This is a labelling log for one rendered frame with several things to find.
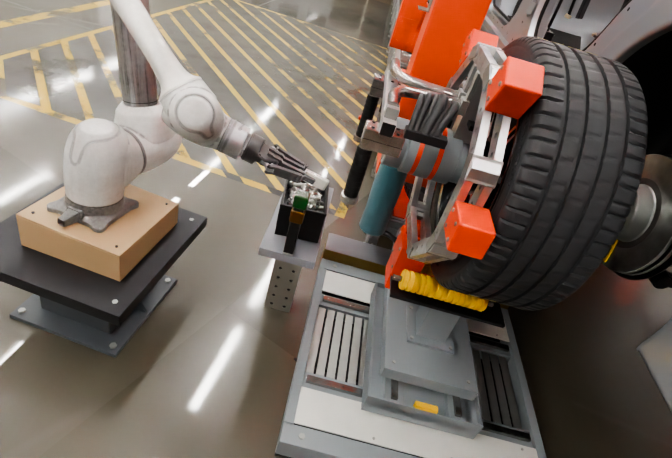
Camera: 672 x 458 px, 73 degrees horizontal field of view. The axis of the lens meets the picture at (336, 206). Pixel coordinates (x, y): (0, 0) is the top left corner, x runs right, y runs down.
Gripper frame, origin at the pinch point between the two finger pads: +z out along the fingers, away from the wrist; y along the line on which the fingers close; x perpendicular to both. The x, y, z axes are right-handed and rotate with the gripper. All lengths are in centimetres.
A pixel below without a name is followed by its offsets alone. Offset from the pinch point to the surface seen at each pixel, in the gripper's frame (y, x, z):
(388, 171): 11.3, -7.0, 19.4
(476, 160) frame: -23.4, -33.8, 20.6
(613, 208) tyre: -30, -41, 46
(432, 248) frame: -24.6, -11.7, 25.8
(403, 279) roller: -11.6, 9.1, 33.4
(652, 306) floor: 70, 17, 203
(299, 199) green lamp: -3.5, 5.6, -1.5
